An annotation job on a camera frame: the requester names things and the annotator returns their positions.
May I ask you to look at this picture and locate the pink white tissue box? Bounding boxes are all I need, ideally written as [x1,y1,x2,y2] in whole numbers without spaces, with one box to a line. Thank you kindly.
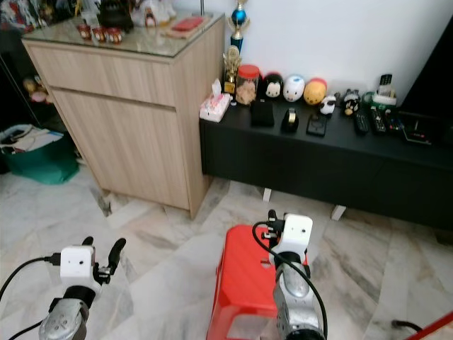
[199,79,233,123]

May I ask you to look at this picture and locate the black square case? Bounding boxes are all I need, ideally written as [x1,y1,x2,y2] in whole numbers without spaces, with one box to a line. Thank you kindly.
[251,101,276,129]

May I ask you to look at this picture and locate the red plastic stool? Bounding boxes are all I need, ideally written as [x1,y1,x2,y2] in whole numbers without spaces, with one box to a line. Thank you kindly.
[207,225,309,340]

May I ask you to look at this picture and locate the tall blue gold trophy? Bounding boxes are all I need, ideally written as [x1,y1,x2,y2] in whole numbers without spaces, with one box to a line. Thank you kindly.
[228,0,253,52]

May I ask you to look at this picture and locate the small dark mouse figure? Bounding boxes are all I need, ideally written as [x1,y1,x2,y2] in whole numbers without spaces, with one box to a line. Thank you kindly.
[341,89,362,117]

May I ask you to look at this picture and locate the green white base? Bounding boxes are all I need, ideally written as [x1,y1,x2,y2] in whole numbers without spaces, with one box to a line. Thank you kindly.
[361,91,398,108]

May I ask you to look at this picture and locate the flat black pad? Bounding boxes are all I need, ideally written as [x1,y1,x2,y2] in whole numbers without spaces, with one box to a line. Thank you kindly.
[306,113,328,138]

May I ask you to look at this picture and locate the black round mouse plush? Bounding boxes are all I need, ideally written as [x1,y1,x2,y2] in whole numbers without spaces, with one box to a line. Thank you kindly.
[260,71,284,101]

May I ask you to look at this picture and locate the black keypad handset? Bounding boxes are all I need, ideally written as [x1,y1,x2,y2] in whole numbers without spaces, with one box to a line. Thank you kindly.
[379,74,395,98]

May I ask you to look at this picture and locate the black low console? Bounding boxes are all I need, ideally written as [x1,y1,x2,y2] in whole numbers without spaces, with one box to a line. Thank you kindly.
[199,104,453,232]

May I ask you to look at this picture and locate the small black white plush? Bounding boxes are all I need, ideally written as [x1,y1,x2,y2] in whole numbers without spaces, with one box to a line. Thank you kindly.
[320,94,338,115]

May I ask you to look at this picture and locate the red slanted bar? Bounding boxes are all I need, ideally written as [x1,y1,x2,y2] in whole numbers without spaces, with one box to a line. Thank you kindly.
[406,311,453,340]

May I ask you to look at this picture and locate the dark glass display cabinet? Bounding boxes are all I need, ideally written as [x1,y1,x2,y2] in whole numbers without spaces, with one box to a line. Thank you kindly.
[0,0,86,139]

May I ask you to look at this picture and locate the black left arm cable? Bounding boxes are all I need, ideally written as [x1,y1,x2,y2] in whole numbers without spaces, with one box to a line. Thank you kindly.
[0,254,62,300]

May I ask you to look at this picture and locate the black teapot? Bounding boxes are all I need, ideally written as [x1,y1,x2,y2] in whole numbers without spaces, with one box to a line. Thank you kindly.
[97,0,134,31]

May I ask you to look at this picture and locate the small gold trophy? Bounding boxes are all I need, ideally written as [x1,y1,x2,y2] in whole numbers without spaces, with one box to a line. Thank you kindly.
[222,47,243,96]

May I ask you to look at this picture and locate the white round plush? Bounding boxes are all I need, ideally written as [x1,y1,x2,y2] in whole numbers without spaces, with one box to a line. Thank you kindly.
[282,74,306,104]

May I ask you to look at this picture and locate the flat black device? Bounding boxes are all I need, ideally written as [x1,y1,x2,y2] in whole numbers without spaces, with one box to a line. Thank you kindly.
[401,117,437,147]

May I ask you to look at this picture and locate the red tray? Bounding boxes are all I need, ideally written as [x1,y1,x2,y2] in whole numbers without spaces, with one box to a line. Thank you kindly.
[164,16,207,38]

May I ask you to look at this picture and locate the black television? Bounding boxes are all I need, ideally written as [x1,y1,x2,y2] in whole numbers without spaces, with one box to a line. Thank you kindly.
[399,34,453,118]

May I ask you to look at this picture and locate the green bin with papers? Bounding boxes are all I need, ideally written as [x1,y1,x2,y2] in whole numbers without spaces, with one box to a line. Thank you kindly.
[0,124,81,186]

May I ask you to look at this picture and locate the black remote control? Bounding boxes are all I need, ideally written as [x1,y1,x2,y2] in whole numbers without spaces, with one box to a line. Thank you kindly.
[369,106,388,135]
[353,112,371,136]
[384,108,405,135]

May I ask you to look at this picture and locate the red lidded snack jar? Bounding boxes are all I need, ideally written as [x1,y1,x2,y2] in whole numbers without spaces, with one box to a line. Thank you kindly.
[236,64,262,106]

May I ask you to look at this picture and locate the light wooden cabinet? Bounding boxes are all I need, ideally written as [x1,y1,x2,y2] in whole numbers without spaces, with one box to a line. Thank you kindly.
[20,13,226,219]

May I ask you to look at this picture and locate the black floor cable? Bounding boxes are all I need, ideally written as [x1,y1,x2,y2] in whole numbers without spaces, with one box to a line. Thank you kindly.
[390,319,426,334]

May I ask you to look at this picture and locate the orange round plush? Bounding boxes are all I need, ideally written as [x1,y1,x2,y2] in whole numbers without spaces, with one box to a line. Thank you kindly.
[303,77,328,107]

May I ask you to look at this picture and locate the black tape dispenser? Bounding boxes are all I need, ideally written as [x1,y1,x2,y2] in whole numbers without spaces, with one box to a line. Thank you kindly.
[280,107,301,134]

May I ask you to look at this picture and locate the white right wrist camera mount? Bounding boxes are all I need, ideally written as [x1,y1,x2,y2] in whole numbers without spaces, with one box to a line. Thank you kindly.
[277,213,314,257]

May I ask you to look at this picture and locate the white red figurine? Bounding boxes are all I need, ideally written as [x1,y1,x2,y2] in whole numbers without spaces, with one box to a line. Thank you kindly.
[134,0,175,28]

